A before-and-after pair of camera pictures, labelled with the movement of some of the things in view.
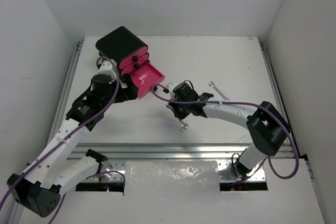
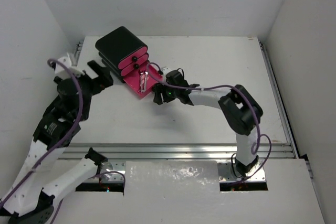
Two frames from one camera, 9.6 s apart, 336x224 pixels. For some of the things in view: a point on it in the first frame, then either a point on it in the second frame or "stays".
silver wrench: [212, 84] -> [142, 82]
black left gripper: [130, 87] -> [92, 82]
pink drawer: [135, 65] stays
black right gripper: [180, 116] -> [160, 88]
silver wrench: [184, 125] -> [145, 83]
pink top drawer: [133, 58] stays
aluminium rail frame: [111, 159] stays
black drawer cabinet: [118, 44] stays
